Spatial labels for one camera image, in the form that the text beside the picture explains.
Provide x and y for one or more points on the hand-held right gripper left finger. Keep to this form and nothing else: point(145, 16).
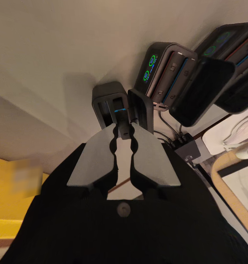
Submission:
point(91, 163)

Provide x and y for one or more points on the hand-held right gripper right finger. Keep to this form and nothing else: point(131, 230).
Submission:
point(154, 163)

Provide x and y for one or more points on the black battery charger case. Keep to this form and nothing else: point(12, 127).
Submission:
point(152, 47)
point(239, 26)
point(107, 88)

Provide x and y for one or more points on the yellow plastic bin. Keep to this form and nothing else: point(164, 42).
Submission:
point(2, 185)

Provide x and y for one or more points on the black power adapter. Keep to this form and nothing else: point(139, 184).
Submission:
point(187, 149)

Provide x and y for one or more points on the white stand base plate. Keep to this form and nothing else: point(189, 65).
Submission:
point(214, 140)

